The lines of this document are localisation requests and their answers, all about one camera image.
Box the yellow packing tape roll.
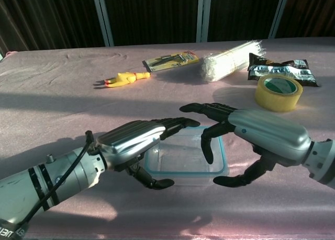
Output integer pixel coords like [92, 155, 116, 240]
[254, 74, 304, 113]

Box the clear plastic container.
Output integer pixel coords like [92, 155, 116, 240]
[144, 126, 230, 187]

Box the pink foam table cover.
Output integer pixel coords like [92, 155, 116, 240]
[0, 37, 335, 239]

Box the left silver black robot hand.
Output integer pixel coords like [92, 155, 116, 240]
[95, 117, 201, 190]

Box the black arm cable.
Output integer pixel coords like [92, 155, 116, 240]
[14, 130, 95, 240]

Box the yellow tool blister pack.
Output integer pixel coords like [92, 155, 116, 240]
[142, 50, 199, 73]

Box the dark snack packet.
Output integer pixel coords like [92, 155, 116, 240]
[247, 52, 320, 88]

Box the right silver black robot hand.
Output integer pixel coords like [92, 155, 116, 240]
[179, 102, 314, 187]

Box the white plastic straw bundle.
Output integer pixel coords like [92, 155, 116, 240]
[200, 39, 267, 83]

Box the clear lid with blue rim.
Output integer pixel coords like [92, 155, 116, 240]
[144, 126, 230, 180]

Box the grey window frame post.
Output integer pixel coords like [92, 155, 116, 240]
[196, 0, 213, 43]
[91, 0, 115, 47]
[267, 0, 292, 39]

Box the yellow rubber chicken toy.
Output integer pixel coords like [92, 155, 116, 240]
[93, 71, 152, 90]

